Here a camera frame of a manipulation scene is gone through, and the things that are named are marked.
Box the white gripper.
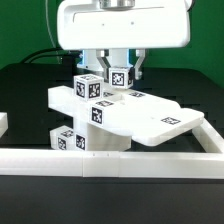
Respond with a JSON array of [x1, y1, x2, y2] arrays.
[[57, 0, 192, 80]]

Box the white chair back frame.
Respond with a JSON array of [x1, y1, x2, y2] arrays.
[[48, 86, 204, 146]]

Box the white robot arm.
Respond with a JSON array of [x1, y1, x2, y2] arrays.
[[57, 0, 195, 79]]

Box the white block left edge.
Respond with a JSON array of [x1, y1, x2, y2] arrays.
[[0, 112, 8, 138]]

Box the white U-shaped obstacle fence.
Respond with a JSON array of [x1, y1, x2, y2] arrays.
[[0, 121, 224, 179]]

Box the black cable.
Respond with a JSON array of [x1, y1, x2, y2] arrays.
[[19, 47, 64, 64]]

